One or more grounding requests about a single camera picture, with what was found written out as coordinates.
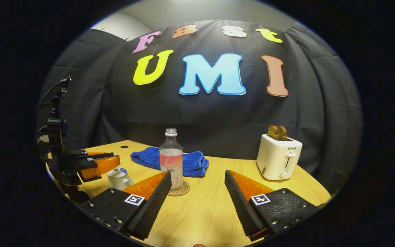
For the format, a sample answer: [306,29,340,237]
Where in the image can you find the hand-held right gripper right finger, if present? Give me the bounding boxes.
[224,170,325,242]

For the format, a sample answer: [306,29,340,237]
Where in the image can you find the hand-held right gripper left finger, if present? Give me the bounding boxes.
[80,171,172,240]

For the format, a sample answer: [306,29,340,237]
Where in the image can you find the white ceramic teacup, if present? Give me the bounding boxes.
[107,173,134,191]

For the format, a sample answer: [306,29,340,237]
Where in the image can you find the round brown coaster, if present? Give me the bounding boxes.
[168,181,190,197]

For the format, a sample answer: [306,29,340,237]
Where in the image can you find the clear plastic water bottle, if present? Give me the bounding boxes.
[159,128,183,191]

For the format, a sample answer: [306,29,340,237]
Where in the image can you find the white toaster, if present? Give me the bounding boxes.
[256,134,303,181]

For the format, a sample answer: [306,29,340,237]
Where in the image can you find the blue towel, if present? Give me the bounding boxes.
[130,147,210,178]

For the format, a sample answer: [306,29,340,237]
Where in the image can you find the black backdrop cloth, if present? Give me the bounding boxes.
[38,20,363,194]

